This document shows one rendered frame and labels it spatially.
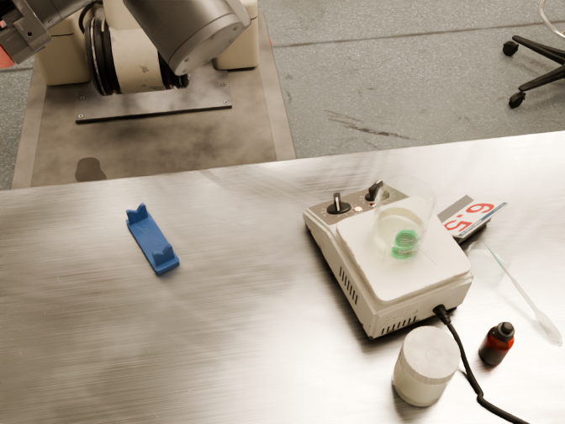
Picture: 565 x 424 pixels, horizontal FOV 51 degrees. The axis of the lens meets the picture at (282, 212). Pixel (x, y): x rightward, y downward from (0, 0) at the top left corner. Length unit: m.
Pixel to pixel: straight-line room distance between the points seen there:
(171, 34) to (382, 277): 0.38
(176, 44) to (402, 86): 1.89
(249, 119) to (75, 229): 0.78
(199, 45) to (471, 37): 2.21
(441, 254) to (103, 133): 1.05
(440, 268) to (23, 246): 0.54
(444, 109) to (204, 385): 1.65
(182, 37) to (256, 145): 1.08
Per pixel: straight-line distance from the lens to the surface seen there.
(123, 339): 0.74
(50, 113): 1.65
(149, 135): 1.51
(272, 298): 0.74
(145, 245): 0.79
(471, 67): 2.39
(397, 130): 2.06
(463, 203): 0.86
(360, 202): 0.77
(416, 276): 0.67
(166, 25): 0.39
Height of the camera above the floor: 1.39
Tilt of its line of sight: 51 degrees down
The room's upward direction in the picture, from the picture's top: straight up
